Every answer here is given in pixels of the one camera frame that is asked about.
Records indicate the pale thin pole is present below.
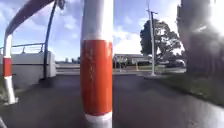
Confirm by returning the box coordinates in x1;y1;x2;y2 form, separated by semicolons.
145;0;157;77

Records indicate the tall dark hedge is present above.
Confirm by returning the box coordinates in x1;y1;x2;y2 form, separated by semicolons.
176;0;224;78

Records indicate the dark asphalt path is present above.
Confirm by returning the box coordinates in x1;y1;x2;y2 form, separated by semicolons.
0;73;224;128

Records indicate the red and white hoop barrier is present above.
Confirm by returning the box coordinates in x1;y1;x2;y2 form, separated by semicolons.
2;0;115;128

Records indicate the grass strip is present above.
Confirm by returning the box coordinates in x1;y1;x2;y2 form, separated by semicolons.
156;70;224;108

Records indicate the large dark tree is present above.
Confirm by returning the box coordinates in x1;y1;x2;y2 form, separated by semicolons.
139;18;184;65

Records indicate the low building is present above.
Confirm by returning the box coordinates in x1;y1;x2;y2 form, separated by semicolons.
113;53;153;66

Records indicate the grey asphalt road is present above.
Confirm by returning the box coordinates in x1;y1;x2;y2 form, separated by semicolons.
55;67;188;76

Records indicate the dark street light pole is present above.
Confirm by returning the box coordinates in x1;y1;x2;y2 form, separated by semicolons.
42;0;66;80

